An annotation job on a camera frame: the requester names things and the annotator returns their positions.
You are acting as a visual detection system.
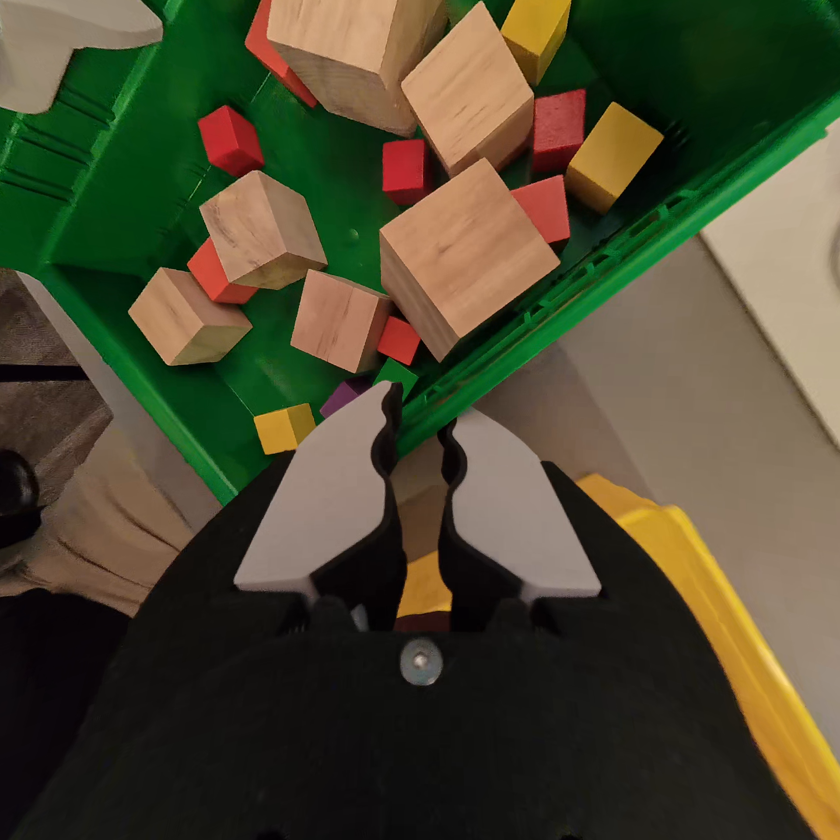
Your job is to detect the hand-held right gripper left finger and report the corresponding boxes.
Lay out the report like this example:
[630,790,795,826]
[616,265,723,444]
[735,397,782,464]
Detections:
[233,381,408,632]

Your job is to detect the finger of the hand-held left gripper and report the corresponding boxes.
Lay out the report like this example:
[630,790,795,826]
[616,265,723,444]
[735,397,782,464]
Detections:
[0,0,165,114]

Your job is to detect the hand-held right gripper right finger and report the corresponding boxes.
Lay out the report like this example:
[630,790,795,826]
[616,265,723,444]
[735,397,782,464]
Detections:
[436,407,603,632]

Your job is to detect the yellow plastic box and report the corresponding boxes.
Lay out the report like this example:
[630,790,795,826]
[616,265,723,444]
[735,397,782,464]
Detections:
[394,472,840,840]

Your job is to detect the pile of wooden cubes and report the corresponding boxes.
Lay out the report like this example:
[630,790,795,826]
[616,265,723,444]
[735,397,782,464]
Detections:
[128,0,665,457]

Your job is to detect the green plastic box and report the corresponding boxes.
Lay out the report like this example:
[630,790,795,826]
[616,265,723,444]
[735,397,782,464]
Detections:
[0,0,840,506]

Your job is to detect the beige trousers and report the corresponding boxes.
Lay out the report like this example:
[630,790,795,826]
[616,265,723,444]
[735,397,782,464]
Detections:
[0,420,221,618]

